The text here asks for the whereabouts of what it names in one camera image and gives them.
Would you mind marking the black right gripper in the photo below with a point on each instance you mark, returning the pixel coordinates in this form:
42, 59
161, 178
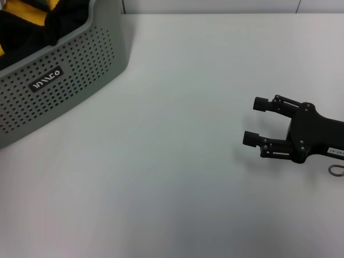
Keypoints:
314, 134

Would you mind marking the yellow towel with black trim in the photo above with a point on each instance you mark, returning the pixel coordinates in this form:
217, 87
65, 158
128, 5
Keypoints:
1, 50
27, 13

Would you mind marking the grey perforated storage basket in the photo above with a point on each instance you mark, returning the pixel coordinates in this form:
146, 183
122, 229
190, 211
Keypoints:
88, 67

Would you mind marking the black cloth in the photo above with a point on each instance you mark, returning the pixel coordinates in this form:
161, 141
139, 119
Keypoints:
67, 21

